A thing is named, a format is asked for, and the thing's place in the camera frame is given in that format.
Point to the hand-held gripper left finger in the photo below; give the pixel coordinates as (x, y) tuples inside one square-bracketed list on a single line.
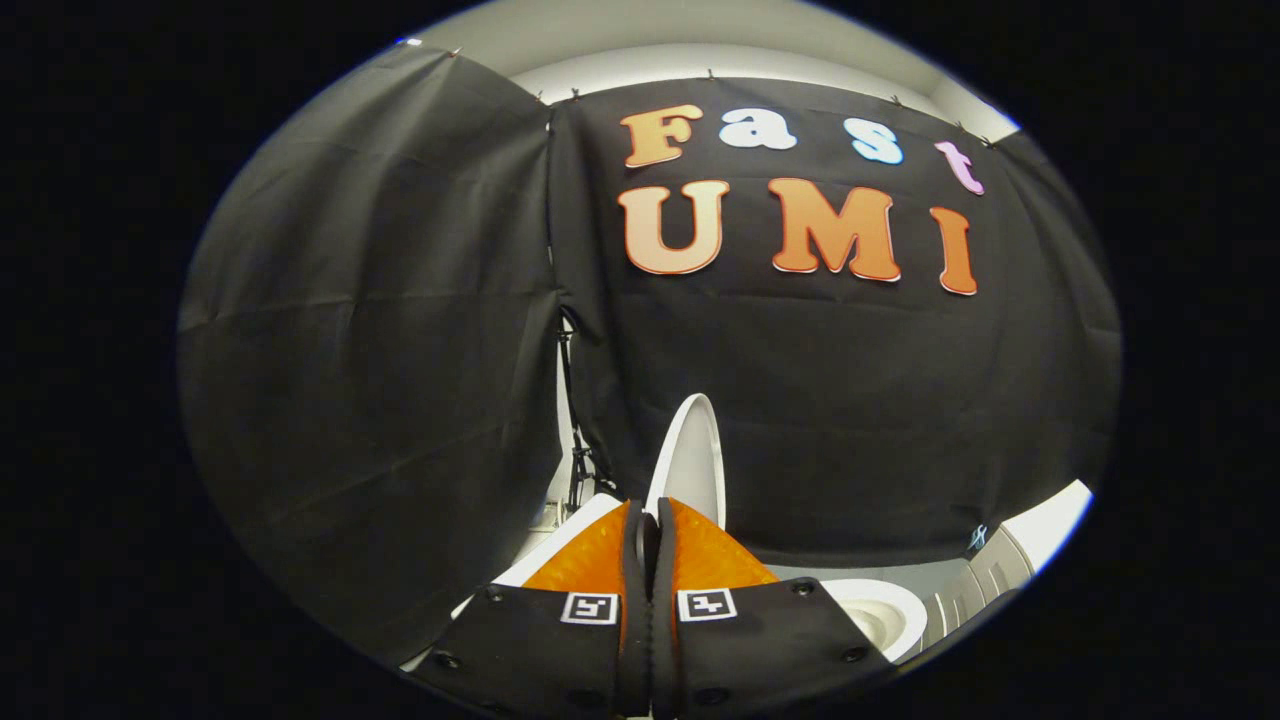
[(632, 640)]

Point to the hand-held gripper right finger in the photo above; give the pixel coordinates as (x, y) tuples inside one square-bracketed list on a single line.
[(665, 640)]

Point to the white toilet lid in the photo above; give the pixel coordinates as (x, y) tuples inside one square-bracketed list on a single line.
[(690, 460)]

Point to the white ceramic toilet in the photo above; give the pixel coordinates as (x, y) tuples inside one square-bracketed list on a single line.
[(880, 610)]

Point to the black backdrop cloth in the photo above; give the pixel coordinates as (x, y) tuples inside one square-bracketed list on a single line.
[(400, 350)]

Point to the white drawer cabinet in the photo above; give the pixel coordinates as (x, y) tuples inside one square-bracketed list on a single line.
[(1050, 520)]

